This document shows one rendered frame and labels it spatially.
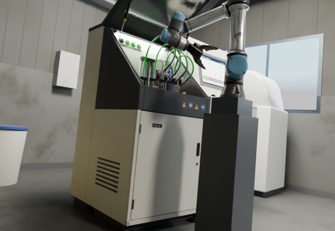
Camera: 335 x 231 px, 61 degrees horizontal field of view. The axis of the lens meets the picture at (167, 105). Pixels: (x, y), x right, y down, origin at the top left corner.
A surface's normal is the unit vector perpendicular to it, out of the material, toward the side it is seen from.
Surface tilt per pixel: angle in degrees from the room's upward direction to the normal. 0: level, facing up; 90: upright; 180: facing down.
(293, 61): 90
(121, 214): 90
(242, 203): 90
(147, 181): 90
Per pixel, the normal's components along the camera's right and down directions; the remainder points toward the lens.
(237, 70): -0.15, 0.02
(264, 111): -0.65, -0.12
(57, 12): 0.73, 0.01
